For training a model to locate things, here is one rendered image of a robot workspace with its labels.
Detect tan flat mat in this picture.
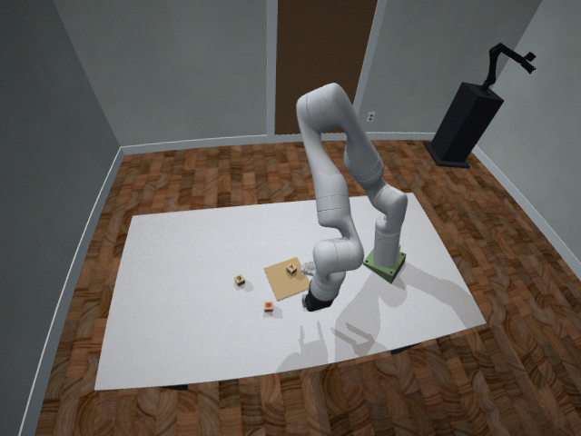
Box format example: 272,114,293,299
264,257,310,301

